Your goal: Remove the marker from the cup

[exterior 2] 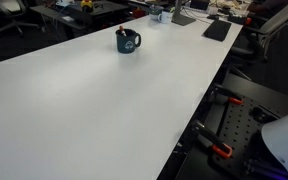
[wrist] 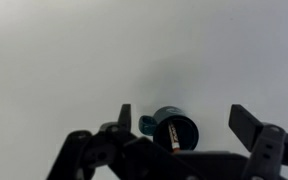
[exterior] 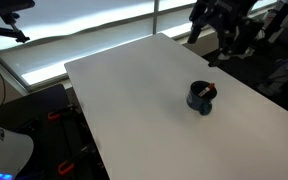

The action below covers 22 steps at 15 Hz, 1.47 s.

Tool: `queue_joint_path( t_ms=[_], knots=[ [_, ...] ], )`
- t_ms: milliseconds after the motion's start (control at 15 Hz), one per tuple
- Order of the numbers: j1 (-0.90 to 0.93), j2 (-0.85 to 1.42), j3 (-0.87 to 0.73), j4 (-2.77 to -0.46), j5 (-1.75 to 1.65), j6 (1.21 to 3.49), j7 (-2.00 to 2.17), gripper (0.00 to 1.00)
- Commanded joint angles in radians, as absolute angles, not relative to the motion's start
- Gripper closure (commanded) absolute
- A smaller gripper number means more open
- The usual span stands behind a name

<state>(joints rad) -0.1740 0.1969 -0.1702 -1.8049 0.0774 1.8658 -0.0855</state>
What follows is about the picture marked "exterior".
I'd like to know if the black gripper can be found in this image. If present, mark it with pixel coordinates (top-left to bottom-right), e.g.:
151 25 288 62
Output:
187 0 258 63

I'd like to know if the orange capped white marker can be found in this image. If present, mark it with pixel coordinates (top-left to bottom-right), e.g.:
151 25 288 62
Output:
198 82 216 98

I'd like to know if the dark blue mug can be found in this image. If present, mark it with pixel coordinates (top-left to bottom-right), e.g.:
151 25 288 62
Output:
186 79 218 117

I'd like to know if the gray office chair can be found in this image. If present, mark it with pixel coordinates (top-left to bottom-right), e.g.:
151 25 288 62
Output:
257 49 288 98

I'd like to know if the gray window frame post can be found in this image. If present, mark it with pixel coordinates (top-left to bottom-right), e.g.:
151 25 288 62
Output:
152 0 161 35

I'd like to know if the black clamp orange handle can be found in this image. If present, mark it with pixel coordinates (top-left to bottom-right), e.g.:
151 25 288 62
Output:
47 104 79 121
57 144 96 176

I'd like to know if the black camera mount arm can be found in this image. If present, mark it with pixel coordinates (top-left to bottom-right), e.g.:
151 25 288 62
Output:
0 0 37 44

